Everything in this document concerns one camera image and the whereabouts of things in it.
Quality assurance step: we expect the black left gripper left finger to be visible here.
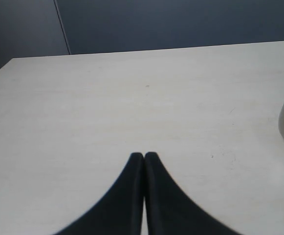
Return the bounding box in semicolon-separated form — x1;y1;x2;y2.
57;152;144;235

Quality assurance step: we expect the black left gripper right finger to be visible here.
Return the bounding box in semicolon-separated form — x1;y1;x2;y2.
145;152;238;235

